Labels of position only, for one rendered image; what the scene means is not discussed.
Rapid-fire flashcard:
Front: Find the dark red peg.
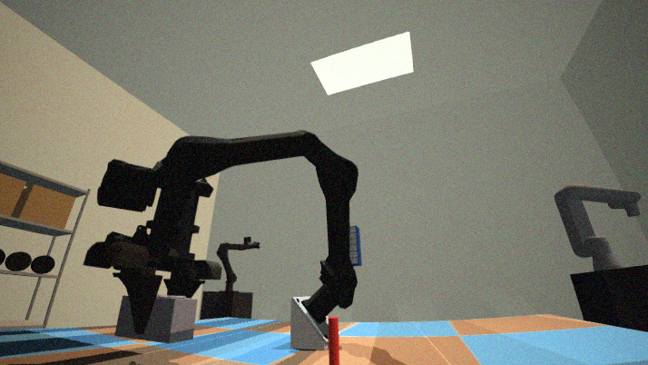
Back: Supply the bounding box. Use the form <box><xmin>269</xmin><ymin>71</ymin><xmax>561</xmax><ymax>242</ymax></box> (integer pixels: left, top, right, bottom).
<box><xmin>329</xmin><ymin>318</ymin><xmax>339</xmax><ymax>365</ymax></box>

